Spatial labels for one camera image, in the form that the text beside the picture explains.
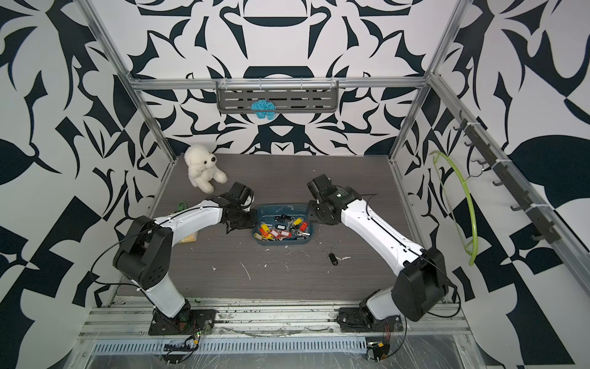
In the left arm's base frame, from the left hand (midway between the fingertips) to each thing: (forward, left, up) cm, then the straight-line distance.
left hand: (257, 219), depth 93 cm
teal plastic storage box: (0, -10, -5) cm, 11 cm away
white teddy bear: (+19, +23, +10) cm, 31 cm away
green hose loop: (-23, -64, +17) cm, 70 cm away
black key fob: (-15, -29, -5) cm, 33 cm away
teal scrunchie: (+33, -4, +30) cm, 45 cm away
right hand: (-4, -21, +11) cm, 24 cm away
